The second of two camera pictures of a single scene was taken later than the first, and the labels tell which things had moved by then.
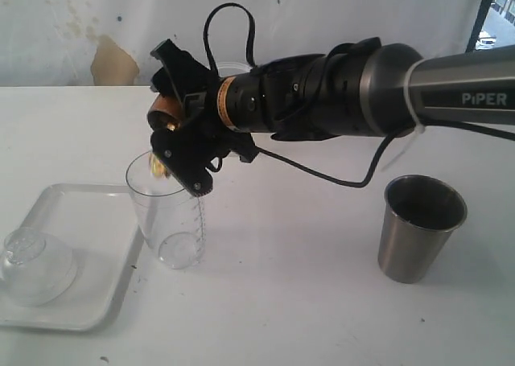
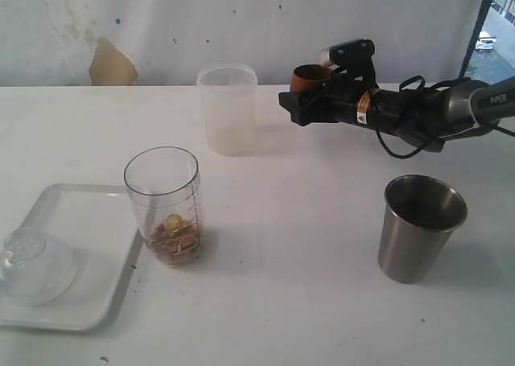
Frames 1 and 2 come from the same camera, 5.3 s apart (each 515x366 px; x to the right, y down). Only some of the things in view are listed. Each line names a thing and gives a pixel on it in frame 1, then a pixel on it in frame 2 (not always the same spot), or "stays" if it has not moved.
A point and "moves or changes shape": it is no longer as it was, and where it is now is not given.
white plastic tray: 99,224 stays
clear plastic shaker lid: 36,269 stays
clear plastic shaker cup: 173,218 stays
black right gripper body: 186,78 -> 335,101
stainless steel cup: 419,213 stays
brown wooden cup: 166,112 moves or changes shape
